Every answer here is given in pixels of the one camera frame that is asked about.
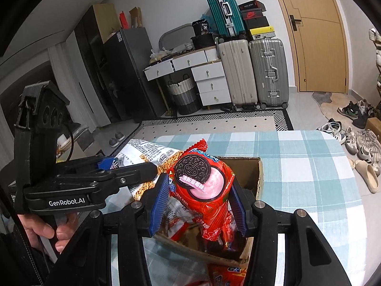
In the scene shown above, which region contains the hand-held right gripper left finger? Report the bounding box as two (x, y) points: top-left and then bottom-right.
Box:
(45, 174), (171, 286)

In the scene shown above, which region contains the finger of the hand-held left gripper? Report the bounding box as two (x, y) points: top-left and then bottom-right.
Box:
(54, 162), (159, 196)
(57, 155), (116, 175)

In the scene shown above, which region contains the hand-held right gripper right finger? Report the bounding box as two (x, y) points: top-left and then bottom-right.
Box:
(231, 180), (353, 286)

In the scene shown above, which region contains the red cookie packet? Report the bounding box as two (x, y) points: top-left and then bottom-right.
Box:
(165, 138), (248, 252)

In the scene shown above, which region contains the brown cardboard box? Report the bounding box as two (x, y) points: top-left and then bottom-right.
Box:
(143, 155), (264, 271)

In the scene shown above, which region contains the red snack packet white label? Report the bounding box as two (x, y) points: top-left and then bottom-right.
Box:
(208, 263), (248, 286)

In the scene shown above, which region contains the person's left hand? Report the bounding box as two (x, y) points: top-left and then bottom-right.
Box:
(18, 211), (80, 254)

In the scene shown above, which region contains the teal checkered tablecloth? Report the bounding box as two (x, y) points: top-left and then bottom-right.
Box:
(143, 129), (363, 286)

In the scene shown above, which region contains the patterned floor rug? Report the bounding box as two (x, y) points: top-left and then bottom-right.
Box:
(139, 109), (294, 140)

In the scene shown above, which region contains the woven laundry basket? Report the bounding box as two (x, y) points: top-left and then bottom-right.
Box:
(166, 76), (202, 115)

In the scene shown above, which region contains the dark refrigerator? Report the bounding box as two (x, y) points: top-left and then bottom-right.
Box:
(103, 28), (167, 124)

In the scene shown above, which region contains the tall dark wooden cabinet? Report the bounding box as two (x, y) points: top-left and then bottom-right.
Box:
(74, 4), (126, 123)

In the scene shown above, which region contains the plastic bag of goods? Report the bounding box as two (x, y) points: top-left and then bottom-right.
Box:
(149, 49), (174, 65)

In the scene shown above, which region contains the white drawer cabinet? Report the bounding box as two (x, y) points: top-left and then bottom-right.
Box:
(144, 48), (232, 108)

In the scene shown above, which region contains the scattered sneakers group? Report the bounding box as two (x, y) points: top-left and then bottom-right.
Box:
(316, 98), (381, 163)

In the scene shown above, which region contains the beige suitcase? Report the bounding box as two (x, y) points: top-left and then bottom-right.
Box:
(217, 39), (259, 111)

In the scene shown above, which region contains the small grey door rug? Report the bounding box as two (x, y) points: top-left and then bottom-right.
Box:
(312, 91), (367, 120)

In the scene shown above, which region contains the silver suitcase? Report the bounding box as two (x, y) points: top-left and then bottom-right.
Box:
(248, 37), (290, 110)

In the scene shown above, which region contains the grey oval mirror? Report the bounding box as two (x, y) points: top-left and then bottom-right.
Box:
(159, 24), (194, 52)

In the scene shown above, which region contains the flat cardboard piece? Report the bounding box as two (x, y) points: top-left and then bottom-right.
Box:
(129, 7), (144, 29)

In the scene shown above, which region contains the yellow and black shoe box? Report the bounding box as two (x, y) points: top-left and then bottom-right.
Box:
(248, 28), (276, 40)

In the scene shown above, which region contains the teal suitcase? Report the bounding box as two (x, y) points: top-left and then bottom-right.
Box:
(204, 0), (246, 41)

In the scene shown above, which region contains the wooden door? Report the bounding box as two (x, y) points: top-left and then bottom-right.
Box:
(268, 0), (349, 94)

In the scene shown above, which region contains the red and black shoe box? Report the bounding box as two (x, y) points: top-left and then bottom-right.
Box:
(241, 8), (263, 19)

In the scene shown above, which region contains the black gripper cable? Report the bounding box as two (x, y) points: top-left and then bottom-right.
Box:
(66, 123), (83, 162)

